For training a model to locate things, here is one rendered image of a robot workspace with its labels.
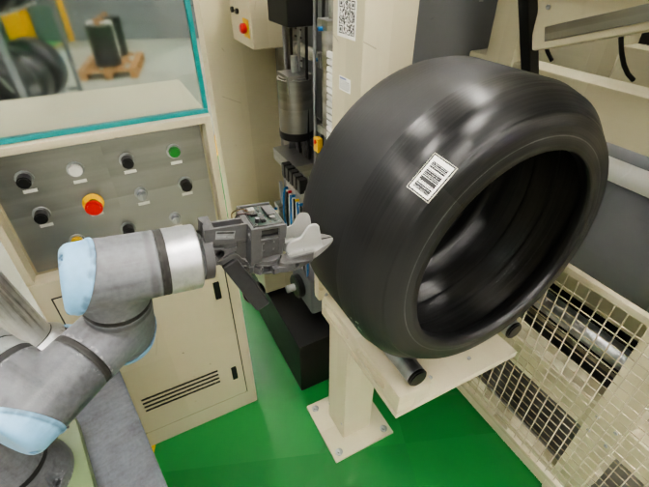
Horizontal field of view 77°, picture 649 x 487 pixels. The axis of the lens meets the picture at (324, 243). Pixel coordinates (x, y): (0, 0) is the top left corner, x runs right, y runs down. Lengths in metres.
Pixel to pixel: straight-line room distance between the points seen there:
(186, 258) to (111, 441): 0.81
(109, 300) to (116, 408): 0.80
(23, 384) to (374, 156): 0.54
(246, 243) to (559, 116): 0.49
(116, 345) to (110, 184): 0.67
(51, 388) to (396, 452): 1.45
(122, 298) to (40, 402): 0.15
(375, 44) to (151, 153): 0.64
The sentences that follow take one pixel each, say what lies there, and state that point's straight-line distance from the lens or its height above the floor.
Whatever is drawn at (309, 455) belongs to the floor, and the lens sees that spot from 1.82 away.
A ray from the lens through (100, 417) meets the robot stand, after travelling 1.34.
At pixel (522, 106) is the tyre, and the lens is 0.67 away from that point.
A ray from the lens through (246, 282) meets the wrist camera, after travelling 0.63.
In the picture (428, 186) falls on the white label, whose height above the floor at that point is 1.36.
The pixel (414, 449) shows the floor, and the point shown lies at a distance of 1.87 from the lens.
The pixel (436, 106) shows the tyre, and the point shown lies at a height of 1.44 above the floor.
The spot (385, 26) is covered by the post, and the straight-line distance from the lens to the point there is 0.92.
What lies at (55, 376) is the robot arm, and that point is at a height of 1.21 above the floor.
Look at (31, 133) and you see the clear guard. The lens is 1.17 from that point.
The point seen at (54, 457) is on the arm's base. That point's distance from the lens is 1.21.
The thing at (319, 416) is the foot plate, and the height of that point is 0.01.
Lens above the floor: 1.63
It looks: 36 degrees down
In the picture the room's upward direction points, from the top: straight up
